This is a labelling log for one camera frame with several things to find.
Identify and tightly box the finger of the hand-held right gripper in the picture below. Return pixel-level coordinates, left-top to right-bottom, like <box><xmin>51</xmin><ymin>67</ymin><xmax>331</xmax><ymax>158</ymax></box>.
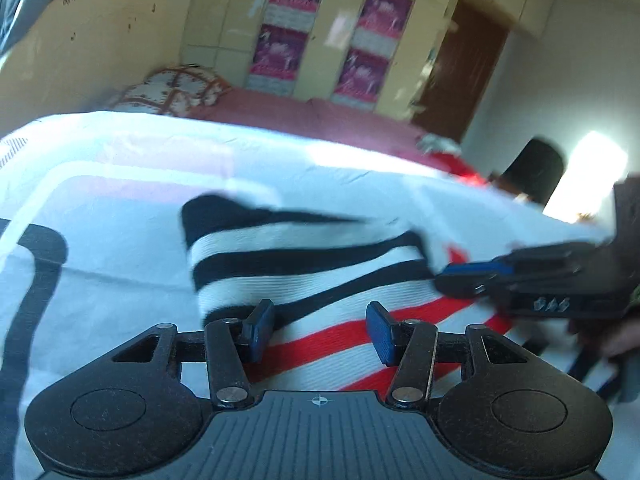
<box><xmin>434</xmin><ymin>274</ymin><xmax>512</xmax><ymax>307</ymax></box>
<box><xmin>442</xmin><ymin>241</ymin><xmax>608</xmax><ymax>281</ymax></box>

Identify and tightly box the pink bed cover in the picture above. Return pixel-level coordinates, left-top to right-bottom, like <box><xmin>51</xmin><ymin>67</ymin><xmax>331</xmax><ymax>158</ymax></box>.
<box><xmin>186</xmin><ymin>86</ymin><xmax>453</xmax><ymax>162</ymax></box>

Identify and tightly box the red white patterned pillow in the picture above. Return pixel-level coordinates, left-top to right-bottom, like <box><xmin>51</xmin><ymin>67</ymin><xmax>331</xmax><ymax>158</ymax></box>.
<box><xmin>145</xmin><ymin>64</ymin><xmax>234</xmax><ymax>107</ymax></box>
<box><xmin>107</xmin><ymin>85</ymin><xmax>177</xmax><ymax>114</ymax></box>

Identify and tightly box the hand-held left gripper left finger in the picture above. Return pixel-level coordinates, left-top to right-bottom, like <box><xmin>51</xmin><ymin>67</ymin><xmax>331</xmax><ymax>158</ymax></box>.
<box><xmin>111</xmin><ymin>299</ymin><xmax>277</xmax><ymax>408</ymax></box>

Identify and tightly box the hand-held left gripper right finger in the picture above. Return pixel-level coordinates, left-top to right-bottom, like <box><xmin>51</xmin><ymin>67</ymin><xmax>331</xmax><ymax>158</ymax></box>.
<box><xmin>365</xmin><ymin>301</ymin><xmax>528</xmax><ymax>406</ymax></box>

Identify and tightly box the grey curtain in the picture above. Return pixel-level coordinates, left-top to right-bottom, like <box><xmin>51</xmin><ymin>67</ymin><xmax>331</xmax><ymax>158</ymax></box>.
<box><xmin>0</xmin><ymin>0</ymin><xmax>57</xmax><ymax>57</ymax></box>

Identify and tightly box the cream rounded headboard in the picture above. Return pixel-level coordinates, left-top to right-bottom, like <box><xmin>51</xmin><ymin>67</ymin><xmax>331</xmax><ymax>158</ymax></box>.
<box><xmin>0</xmin><ymin>0</ymin><xmax>202</xmax><ymax>137</ymax></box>

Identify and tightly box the white green cloth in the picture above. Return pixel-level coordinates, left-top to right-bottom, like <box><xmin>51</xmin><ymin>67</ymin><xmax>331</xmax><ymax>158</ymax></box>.
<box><xmin>417</xmin><ymin>134</ymin><xmax>464</xmax><ymax>157</ymax></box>

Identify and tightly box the white printed bed sheet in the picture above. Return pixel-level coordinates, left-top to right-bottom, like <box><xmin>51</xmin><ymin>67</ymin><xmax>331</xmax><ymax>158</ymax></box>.
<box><xmin>0</xmin><ymin>110</ymin><xmax>640</xmax><ymax>480</ymax></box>

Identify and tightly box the black chair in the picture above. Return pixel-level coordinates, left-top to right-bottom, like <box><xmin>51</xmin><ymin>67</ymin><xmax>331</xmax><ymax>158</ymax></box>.
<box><xmin>500</xmin><ymin>136</ymin><xmax>566</xmax><ymax>206</ymax></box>

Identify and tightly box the white black red striped sweater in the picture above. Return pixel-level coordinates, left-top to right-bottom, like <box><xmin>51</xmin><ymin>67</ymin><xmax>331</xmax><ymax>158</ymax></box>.
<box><xmin>181</xmin><ymin>192</ymin><xmax>632</xmax><ymax>402</ymax></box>

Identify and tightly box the brown wooden door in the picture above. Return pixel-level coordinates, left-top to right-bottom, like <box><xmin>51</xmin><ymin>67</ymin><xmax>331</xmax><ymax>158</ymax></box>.
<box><xmin>410</xmin><ymin>0</ymin><xmax>511</xmax><ymax>144</ymax></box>

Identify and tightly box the red cloth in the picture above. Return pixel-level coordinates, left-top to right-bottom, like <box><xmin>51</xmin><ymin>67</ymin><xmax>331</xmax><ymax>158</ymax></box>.
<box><xmin>425</xmin><ymin>150</ymin><xmax>489</xmax><ymax>187</ymax></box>

